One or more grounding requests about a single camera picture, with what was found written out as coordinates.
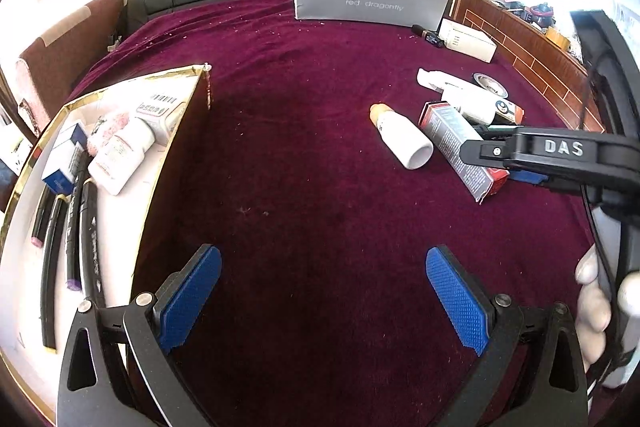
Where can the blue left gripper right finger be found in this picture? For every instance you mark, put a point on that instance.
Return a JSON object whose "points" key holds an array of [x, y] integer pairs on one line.
{"points": [[464, 301]]}

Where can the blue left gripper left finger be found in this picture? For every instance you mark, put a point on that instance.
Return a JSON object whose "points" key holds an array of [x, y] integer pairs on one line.
{"points": [[183, 295]]}

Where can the black marker yellow cap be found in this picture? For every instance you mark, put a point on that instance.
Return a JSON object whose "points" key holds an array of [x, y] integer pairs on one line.
{"points": [[51, 250]]}

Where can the white blue ointment box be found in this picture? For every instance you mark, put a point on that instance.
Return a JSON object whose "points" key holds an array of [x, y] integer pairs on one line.
{"points": [[482, 107]]}

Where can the black marker purple cap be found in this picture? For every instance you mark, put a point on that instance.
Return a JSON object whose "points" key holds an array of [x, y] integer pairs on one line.
{"points": [[72, 223]]}

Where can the red grey carton box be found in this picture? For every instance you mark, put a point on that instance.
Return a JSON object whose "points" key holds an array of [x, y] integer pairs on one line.
{"points": [[448, 130]]}

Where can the black marker pink cap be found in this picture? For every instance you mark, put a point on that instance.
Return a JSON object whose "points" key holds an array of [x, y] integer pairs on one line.
{"points": [[42, 215]]}

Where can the white bottle orange cap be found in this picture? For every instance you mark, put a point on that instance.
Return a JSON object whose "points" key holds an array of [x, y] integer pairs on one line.
{"points": [[406, 141]]}

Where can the white green-label pill bottle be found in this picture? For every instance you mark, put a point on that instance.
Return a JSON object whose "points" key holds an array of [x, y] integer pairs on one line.
{"points": [[439, 81]]}

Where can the right hand white glove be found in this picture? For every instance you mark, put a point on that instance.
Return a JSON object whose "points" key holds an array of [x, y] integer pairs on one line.
{"points": [[594, 314]]}

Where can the wooden window sill shelf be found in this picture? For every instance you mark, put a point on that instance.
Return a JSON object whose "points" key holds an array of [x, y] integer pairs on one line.
{"points": [[552, 72]]}

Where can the gold-rimmed white tray box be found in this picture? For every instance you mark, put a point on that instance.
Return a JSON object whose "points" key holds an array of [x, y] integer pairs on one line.
{"points": [[79, 346]]}

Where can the black tape roll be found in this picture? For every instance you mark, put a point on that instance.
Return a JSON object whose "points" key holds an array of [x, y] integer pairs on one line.
{"points": [[490, 84]]}

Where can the white red-label pill bottle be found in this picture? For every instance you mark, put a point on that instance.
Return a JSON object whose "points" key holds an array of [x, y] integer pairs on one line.
{"points": [[121, 156]]}

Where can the blue white medicine box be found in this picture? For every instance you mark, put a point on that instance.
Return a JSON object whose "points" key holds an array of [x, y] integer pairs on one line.
{"points": [[62, 164]]}

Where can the small white cardboard box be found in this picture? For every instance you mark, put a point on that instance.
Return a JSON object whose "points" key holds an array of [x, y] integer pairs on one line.
{"points": [[466, 40]]}

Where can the maroon velvet bed cover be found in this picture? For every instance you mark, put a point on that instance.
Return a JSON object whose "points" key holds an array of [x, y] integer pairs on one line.
{"points": [[323, 315]]}

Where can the white barcode medicine box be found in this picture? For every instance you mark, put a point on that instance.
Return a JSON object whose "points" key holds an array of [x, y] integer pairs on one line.
{"points": [[161, 114]]}

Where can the small black bottle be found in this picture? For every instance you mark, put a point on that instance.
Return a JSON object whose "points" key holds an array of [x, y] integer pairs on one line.
{"points": [[427, 35]]}

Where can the brown pink armchair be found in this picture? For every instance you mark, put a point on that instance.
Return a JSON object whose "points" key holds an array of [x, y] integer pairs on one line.
{"points": [[47, 71]]}

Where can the pink fuzzy keychain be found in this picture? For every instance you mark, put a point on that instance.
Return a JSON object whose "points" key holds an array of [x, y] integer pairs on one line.
{"points": [[106, 126]]}

